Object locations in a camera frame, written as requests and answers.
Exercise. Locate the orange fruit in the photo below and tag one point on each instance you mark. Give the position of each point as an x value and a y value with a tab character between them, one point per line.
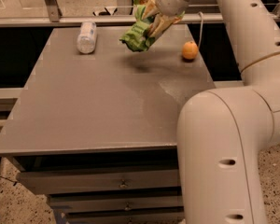
190	50

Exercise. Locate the metal frame rail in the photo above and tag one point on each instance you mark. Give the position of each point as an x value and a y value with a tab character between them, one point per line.
13	14

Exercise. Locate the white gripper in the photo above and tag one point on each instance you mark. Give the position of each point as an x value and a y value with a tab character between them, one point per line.
170	7

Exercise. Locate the grey drawer cabinet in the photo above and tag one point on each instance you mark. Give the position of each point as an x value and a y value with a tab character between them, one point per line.
96	133

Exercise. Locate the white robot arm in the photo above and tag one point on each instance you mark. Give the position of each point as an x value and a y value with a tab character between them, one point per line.
220	132

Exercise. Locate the clear plastic water bottle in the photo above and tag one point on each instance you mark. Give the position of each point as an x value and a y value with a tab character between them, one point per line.
86	40

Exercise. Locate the green rice chip bag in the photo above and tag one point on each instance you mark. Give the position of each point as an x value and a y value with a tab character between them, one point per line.
136	38

